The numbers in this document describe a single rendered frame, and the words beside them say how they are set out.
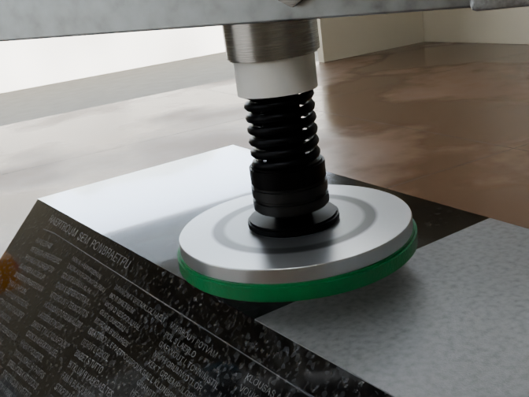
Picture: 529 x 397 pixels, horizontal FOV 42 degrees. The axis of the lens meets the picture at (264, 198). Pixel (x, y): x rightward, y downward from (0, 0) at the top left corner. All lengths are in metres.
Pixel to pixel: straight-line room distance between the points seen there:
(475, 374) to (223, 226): 0.27
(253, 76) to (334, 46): 8.26
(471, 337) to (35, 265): 0.62
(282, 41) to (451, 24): 8.75
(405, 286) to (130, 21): 0.32
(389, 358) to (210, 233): 0.21
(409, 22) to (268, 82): 8.98
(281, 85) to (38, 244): 0.53
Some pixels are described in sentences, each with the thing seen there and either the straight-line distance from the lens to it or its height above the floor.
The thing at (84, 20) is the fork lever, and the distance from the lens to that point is 0.62.
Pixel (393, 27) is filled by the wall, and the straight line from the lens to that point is 9.37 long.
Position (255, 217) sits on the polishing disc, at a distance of 0.63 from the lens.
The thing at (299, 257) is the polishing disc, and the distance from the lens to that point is 0.55.
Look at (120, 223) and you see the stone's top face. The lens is 0.90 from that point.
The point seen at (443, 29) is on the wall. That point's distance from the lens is 9.41.
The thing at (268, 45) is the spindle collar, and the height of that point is 1.07.
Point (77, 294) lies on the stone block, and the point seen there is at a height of 0.80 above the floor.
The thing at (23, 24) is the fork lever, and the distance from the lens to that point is 0.66.
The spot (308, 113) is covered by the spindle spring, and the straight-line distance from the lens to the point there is 0.60.
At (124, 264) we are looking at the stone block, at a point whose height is 0.84.
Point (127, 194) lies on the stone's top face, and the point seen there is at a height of 0.85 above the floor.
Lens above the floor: 1.12
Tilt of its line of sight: 18 degrees down
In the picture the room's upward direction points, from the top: 8 degrees counter-clockwise
